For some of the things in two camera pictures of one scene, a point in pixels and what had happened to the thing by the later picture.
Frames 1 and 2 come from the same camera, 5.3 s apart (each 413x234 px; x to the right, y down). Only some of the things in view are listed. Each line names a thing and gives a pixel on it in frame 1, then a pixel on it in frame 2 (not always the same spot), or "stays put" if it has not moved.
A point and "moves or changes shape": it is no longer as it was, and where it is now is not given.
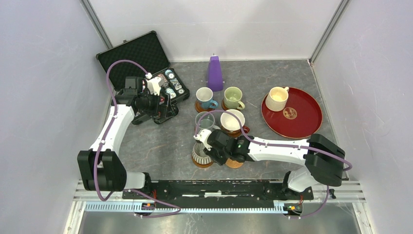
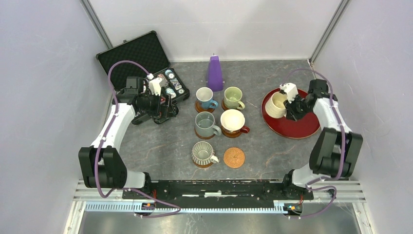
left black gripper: (164, 111) stays put
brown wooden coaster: (197, 107) stays put
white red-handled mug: (229, 122) stays put
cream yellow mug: (275, 100) moves or changes shape
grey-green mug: (206, 122) stays put
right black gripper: (220, 161) to (290, 113)
